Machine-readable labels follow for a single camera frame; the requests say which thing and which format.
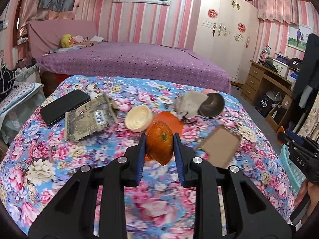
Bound orange peel piece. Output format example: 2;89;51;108
146;120;174;166

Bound person's right hand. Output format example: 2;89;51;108
293;178;319;220

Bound floral beige curtain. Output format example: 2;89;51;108
298;95;319;142

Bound light blue laundry basket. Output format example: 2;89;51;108
279;145;306;195

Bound black box under desk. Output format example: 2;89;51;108
255;94;274;118

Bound white appliance under desk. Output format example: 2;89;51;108
266;91;282;103

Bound black hanging coat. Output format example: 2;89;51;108
293;33;319;108

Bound brown phone case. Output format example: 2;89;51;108
194;126;241;169

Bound white storage box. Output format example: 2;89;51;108
273;59;289;78

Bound wooden desk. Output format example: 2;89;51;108
242;61;293;132

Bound floral blue bed sheet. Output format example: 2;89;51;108
1;75;295;238

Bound black smartphone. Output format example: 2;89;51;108
40;90;90;126

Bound desk lamp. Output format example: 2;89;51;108
258;45;271;63

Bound small framed couple photo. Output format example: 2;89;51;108
287;24;313;52

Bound orange flat plastic sheet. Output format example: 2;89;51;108
146;111;183;161

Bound cream plastic bowl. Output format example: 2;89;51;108
124;105;153;133

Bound grey folded cloth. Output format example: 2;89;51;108
175;91;208;120

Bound white wardrobe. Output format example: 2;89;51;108
187;0;259;84

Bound pink valance curtain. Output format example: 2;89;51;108
258;0;299;25

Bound purple dotted bed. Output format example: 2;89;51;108
37;42;230;93

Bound yellow duck plush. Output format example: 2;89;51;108
60;34;74;48

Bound pink sofa headboard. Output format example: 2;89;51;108
27;20;98;58

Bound black hair tie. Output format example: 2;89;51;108
180;115;197;126

